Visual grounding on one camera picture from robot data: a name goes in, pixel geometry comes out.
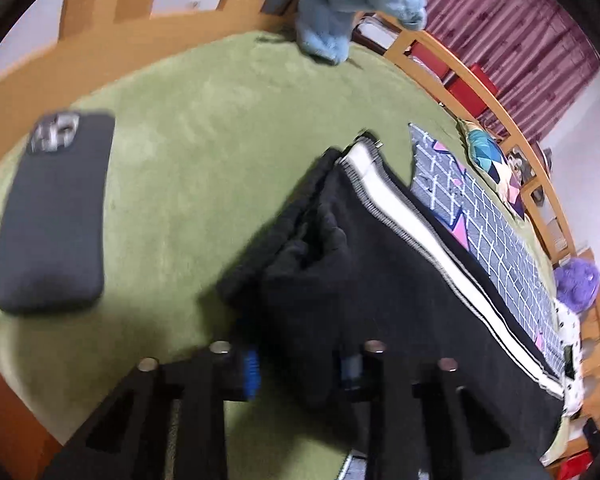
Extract colourful geometric pillow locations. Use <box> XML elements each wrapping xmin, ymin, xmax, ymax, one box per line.
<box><xmin>455</xmin><ymin>118</ymin><xmax>528</xmax><ymax>221</ymax></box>

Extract wooden bed frame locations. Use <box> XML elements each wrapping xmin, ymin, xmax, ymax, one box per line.
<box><xmin>0</xmin><ymin>0</ymin><xmax>600</xmax><ymax>480</ymax></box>

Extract black smartphone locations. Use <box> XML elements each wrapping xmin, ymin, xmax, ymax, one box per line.
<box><xmin>0</xmin><ymin>110</ymin><xmax>117</xmax><ymax>315</ymax></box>

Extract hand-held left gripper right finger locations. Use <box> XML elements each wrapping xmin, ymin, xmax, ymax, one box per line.
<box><xmin>336</xmin><ymin>340</ymin><xmax>551</xmax><ymax>480</ymax></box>

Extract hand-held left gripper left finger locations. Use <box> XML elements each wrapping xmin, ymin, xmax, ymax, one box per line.
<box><xmin>40</xmin><ymin>341</ymin><xmax>261</xmax><ymax>480</ymax></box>

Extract white dotted cloth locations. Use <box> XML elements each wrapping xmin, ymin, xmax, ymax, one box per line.
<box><xmin>550</xmin><ymin>298</ymin><xmax>588</xmax><ymax>419</ymax></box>

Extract red box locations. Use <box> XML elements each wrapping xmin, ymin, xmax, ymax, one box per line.
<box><xmin>448</xmin><ymin>63</ymin><xmax>496</xmax><ymax>119</ymax></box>
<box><xmin>409</xmin><ymin>40</ymin><xmax>453</xmax><ymax>84</ymax></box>

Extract green blanket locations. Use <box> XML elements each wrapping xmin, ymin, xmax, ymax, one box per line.
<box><xmin>0</xmin><ymin>31</ymin><xmax>576</xmax><ymax>480</ymax></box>

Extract maroon curtain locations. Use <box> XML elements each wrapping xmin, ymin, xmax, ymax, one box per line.
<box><xmin>420</xmin><ymin>0</ymin><xmax>600</xmax><ymax>147</ymax></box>

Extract black pants with white stripe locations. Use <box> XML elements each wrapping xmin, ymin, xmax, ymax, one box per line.
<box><xmin>215</xmin><ymin>131</ymin><xmax>565</xmax><ymax>456</ymax></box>

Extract light blue plush toy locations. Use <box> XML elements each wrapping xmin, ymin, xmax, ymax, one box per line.
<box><xmin>211</xmin><ymin>0</ymin><xmax>429</xmax><ymax>65</ymax></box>

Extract purple plush toy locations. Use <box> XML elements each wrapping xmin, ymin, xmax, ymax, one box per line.
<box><xmin>553</xmin><ymin>259</ymin><xmax>600</xmax><ymax>314</ymax></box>

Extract grey checked patterned cloth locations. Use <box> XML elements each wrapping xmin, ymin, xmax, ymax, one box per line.
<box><xmin>408</xmin><ymin>122</ymin><xmax>567</xmax><ymax>380</ymax></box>

